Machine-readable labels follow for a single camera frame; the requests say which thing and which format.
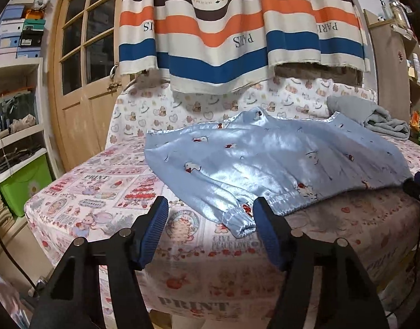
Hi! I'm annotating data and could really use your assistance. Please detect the bed with printed sheet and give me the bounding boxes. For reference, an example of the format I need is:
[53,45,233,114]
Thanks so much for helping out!
[25,76,420,328]

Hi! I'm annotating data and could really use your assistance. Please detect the wooden side cabinet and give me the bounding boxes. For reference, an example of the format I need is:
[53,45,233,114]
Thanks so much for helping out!
[364,10,420,122]

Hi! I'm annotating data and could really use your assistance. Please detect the black cable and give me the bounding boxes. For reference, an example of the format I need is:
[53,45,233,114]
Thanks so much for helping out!
[0,218,40,297]

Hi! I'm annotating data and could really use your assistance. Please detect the stack of shoe boxes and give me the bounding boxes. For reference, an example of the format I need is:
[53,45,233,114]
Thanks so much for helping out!
[0,0,50,58]

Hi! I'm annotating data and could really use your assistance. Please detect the light blue satin pants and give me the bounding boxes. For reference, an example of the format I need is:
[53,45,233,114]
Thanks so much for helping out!
[144,108,411,238]

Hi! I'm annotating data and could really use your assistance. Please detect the striped hanging curtain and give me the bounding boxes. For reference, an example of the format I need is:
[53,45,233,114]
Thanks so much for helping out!
[118,0,370,94]

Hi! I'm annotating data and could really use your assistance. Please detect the wooden glass-pane door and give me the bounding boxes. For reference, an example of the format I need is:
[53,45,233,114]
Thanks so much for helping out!
[49,0,125,171]

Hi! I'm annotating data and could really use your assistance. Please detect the white storage shelf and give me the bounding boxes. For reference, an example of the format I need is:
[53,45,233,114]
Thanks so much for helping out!
[0,57,59,236]

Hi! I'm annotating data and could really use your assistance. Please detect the green plastic storage bin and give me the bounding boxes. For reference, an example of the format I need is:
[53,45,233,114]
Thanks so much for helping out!
[0,148,52,218]

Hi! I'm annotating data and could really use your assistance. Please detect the folded grey garment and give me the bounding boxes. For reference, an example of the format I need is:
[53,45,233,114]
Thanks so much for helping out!
[327,95,411,140]

